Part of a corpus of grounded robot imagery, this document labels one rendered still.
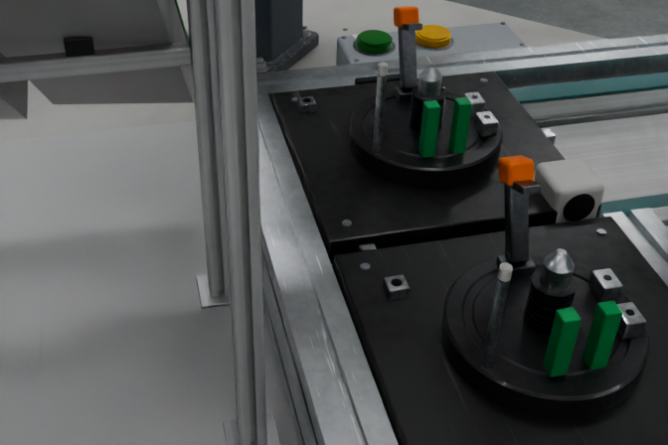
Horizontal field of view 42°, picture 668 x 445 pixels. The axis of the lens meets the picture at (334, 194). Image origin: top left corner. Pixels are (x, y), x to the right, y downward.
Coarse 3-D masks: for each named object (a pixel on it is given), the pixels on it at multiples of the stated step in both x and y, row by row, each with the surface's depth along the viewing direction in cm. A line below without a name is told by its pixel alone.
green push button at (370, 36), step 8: (368, 32) 99; (376, 32) 99; (384, 32) 99; (360, 40) 98; (368, 40) 98; (376, 40) 98; (384, 40) 98; (392, 40) 98; (360, 48) 98; (368, 48) 97; (376, 48) 97; (384, 48) 97
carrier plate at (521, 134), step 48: (288, 96) 88; (336, 96) 88; (288, 144) 82; (336, 144) 81; (528, 144) 82; (336, 192) 75; (384, 192) 75; (432, 192) 75; (480, 192) 76; (336, 240) 70; (384, 240) 71; (432, 240) 72
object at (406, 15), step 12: (396, 12) 81; (408, 12) 81; (396, 24) 82; (408, 24) 80; (420, 24) 80; (408, 36) 82; (408, 48) 82; (408, 60) 82; (408, 72) 83; (408, 84) 83
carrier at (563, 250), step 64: (384, 256) 68; (448, 256) 69; (576, 256) 69; (640, 256) 69; (384, 320) 63; (448, 320) 60; (512, 320) 60; (576, 320) 54; (640, 320) 59; (384, 384) 58; (448, 384) 58; (512, 384) 56; (576, 384) 56; (640, 384) 59
